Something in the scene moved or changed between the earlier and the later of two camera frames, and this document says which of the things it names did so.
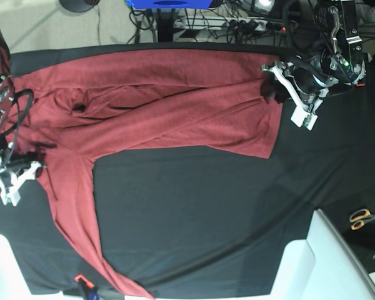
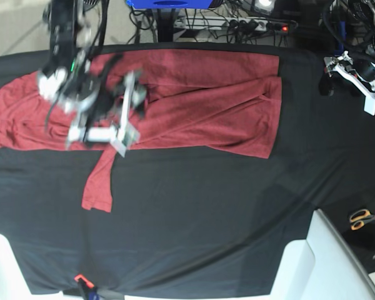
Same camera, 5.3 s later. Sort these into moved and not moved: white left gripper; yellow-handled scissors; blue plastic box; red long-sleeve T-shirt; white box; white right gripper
Moved: red long-sleeve T-shirt; white left gripper; white right gripper
Not moved: white box; blue plastic box; yellow-handled scissors
